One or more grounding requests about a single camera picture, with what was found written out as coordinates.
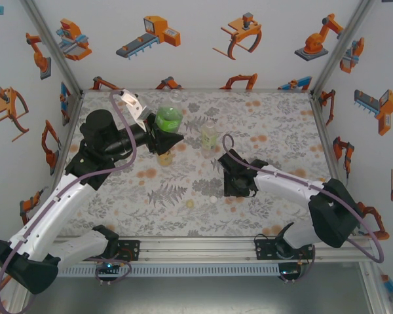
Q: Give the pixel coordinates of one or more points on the orange label tea bottle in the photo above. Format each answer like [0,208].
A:
[165,160]

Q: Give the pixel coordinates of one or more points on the aluminium side rail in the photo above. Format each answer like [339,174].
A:
[75,111]
[319,121]

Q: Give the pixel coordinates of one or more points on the yellow bottle cap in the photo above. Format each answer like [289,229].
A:
[190,203]

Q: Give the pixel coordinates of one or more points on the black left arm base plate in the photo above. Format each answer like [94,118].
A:
[131,250]

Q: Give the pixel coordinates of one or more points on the small circuit board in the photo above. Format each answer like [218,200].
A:
[108,266]
[288,272]

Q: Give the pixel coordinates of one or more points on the aluminium corner post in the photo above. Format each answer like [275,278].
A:
[55,49]
[340,49]

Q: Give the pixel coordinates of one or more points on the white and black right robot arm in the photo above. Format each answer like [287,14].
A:
[288,180]

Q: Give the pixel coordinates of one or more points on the floral patterned table mat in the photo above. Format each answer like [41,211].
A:
[265,131]

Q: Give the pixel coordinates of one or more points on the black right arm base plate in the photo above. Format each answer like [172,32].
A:
[263,250]

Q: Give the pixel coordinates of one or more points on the pale yellow label plastic bottle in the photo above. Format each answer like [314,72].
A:
[209,139]

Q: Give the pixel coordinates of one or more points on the aluminium lower frame post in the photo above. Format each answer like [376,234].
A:
[18,305]
[378,304]

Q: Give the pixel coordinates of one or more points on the grey corner bracket plate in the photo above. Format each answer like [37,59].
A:
[70,109]

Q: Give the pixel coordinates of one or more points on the green label plastic bottle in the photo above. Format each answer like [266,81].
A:
[168,117]

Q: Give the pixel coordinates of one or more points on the aluminium front rail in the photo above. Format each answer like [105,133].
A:
[196,250]

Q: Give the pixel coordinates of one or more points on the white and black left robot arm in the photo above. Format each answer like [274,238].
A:
[52,216]

